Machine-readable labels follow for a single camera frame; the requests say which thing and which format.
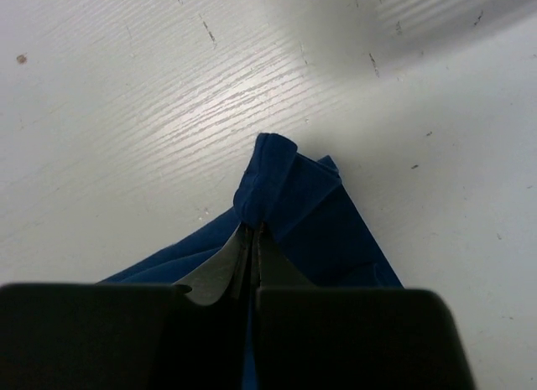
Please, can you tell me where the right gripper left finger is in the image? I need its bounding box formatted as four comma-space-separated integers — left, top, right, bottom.
1, 226, 253, 389

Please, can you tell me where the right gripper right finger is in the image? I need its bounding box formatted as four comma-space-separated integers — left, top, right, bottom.
252, 228, 475, 389

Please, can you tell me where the blue polo t-shirt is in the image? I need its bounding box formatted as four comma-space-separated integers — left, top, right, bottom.
98, 132, 404, 390

